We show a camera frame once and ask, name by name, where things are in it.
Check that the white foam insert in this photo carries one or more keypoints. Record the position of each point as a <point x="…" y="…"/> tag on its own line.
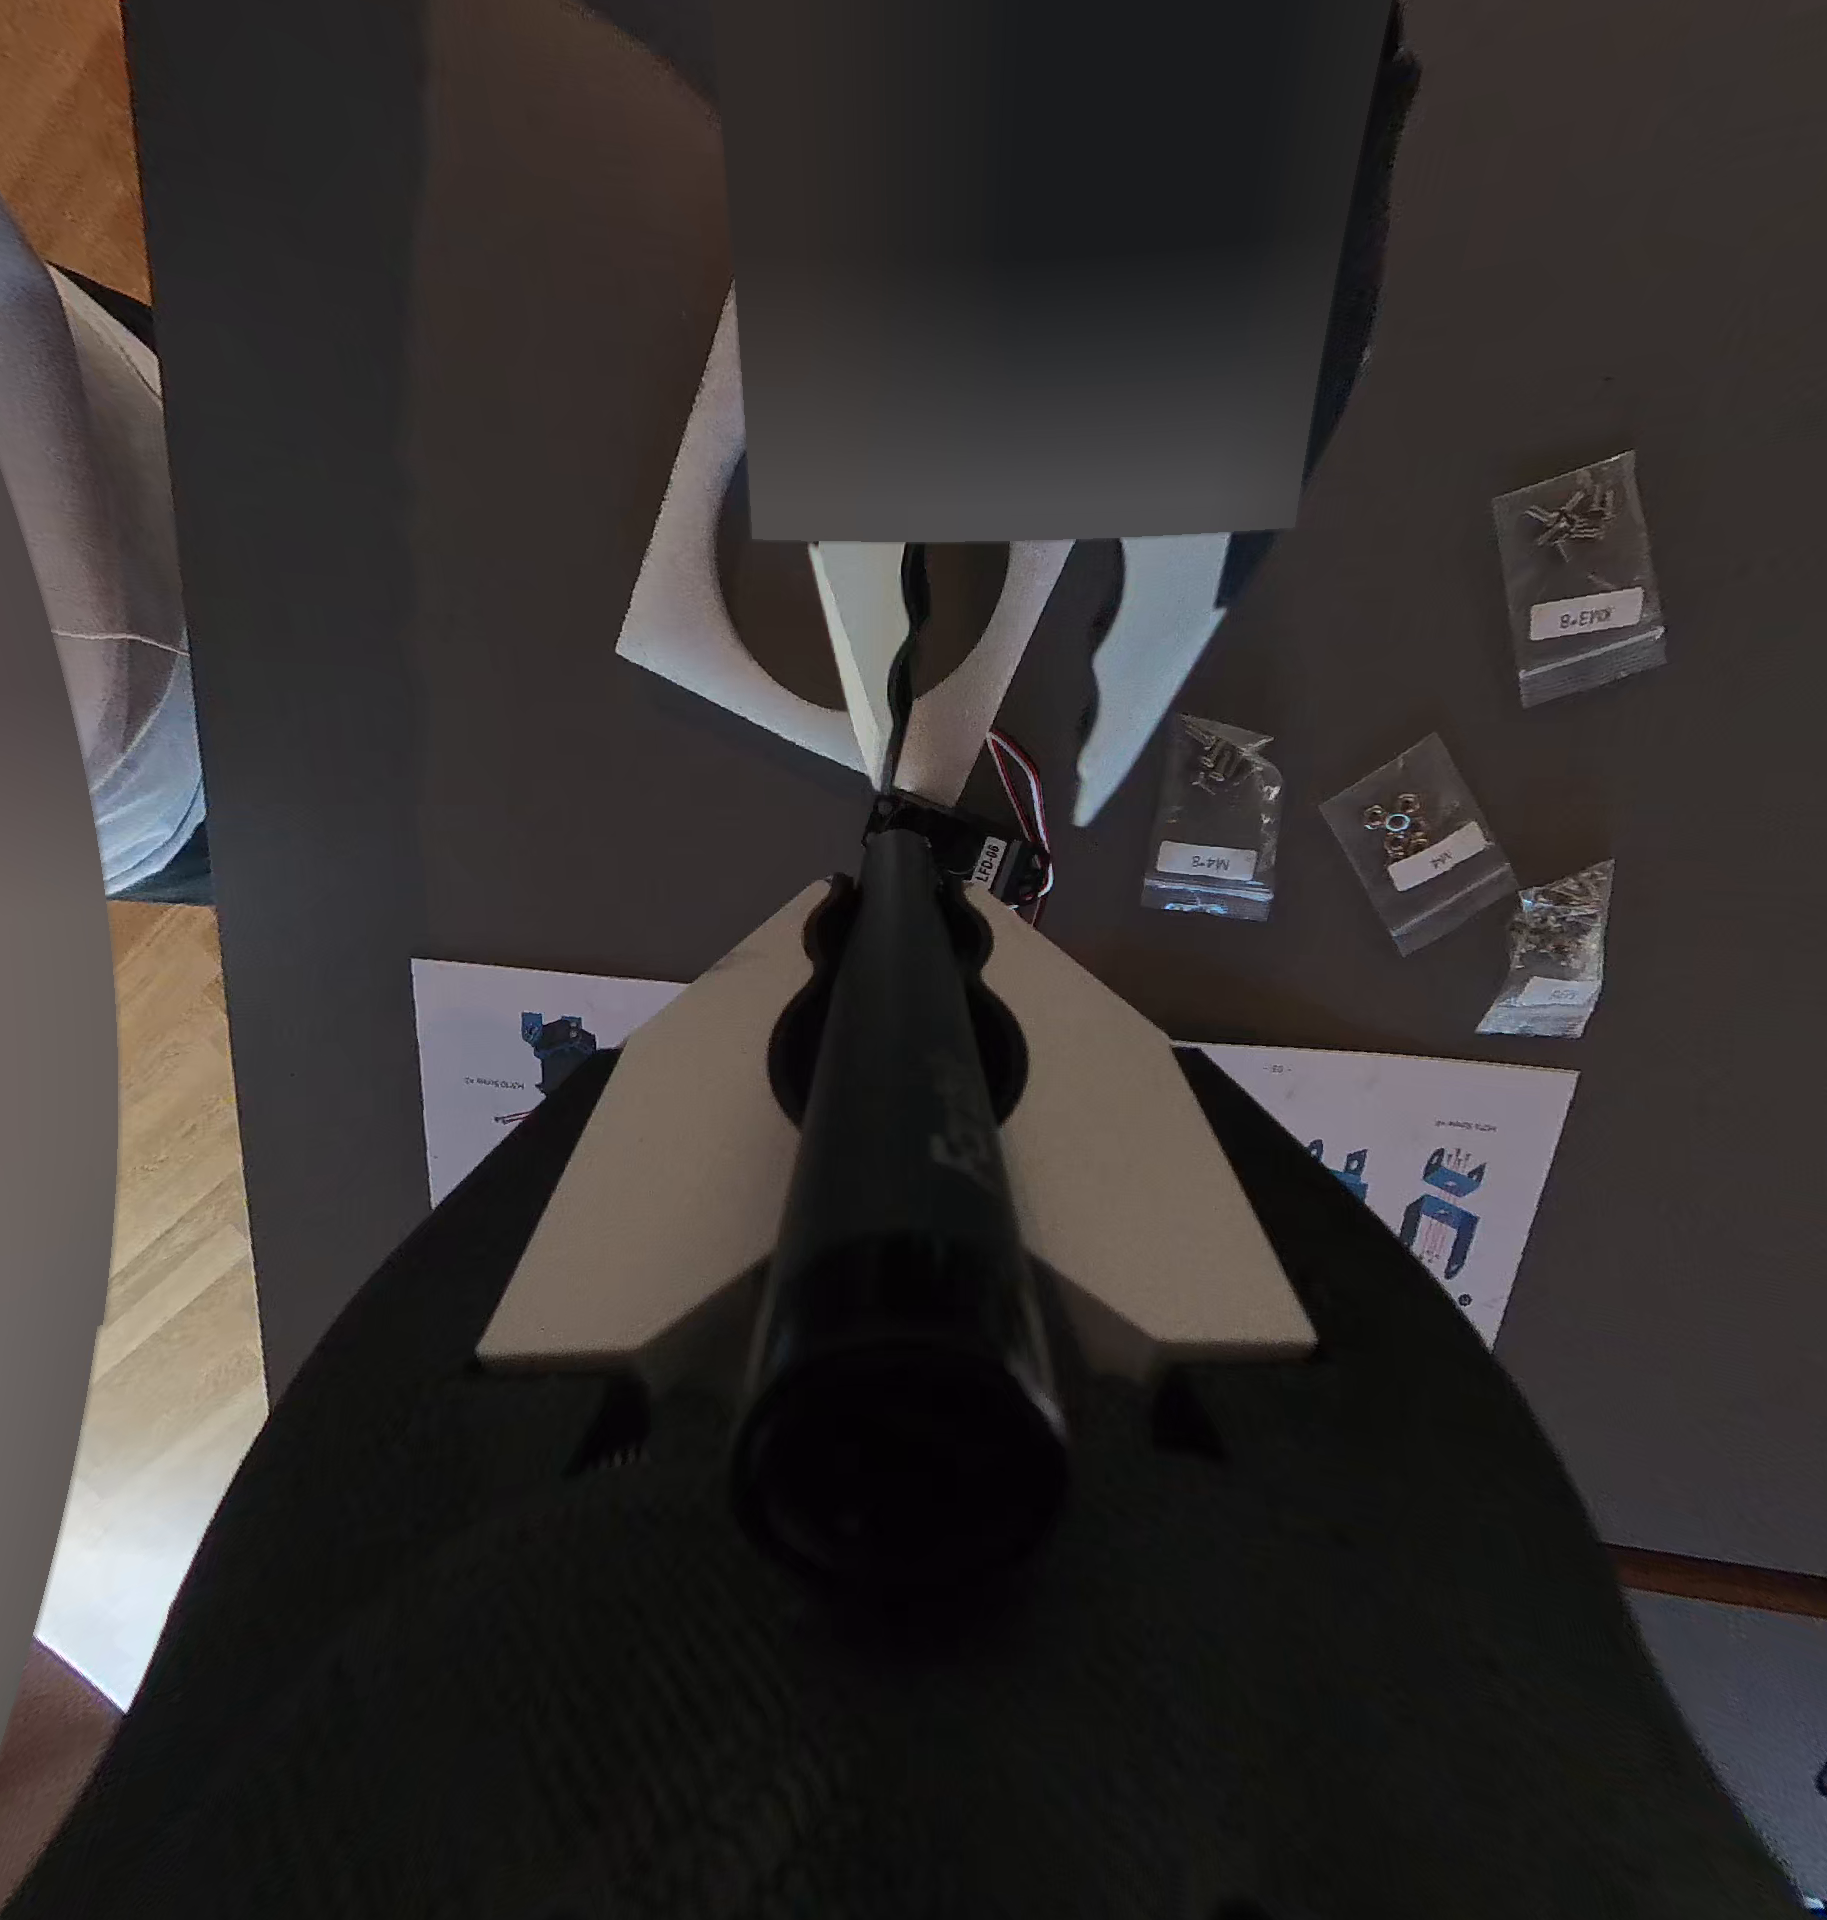
<point x="681" y="601"/>

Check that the printed assembly manual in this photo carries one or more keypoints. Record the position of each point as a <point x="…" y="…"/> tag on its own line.
<point x="1512" y="1111"/>

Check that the dark desk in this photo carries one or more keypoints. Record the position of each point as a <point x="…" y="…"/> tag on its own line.
<point x="477" y="601"/>

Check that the black electric screwdriver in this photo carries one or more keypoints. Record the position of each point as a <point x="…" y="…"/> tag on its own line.
<point x="912" y="1201"/>

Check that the group of clear hardware bags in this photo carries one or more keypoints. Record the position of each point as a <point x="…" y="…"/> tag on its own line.
<point x="1416" y="840"/>

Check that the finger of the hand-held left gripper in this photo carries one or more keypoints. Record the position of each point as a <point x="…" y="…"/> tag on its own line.
<point x="1161" y="630"/>
<point x="861" y="645"/>

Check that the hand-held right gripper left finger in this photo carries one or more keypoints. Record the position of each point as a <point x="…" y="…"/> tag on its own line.
<point x="642" y="1201"/>

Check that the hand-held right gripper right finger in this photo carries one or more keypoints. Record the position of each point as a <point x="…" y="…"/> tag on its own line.
<point x="1152" y="1201"/>

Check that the grey cloth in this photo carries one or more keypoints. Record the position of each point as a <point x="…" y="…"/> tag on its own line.
<point x="139" y="676"/>

